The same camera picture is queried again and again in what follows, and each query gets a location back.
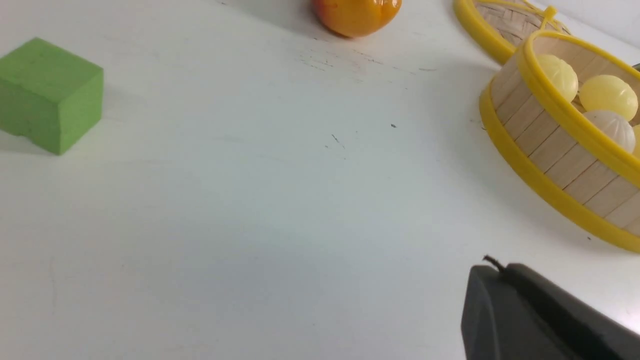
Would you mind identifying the bamboo steamer tray yellow rim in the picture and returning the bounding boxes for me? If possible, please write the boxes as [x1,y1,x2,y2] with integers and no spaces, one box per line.
[478,30,640,253]

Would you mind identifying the orange toy tangerine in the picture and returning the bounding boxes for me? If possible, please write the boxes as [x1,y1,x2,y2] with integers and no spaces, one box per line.
[311,0,403,38]

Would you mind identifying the green foam block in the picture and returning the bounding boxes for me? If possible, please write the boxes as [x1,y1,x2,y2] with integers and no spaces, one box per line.
[0,38,105,156]

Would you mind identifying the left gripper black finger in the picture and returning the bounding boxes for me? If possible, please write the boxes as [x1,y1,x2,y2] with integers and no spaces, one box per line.
[461,255,640,360]

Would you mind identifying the yellow bun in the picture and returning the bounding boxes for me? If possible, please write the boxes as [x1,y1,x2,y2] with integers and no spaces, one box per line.
[578,74,639,122]
[537,54,579,103]

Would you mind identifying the woven bamboo steamer lid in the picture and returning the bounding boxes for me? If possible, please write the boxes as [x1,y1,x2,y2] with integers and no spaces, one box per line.
[453,0,570,65]

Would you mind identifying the white bun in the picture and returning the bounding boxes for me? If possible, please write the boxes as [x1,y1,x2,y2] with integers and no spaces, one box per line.
[583,110,637,153]

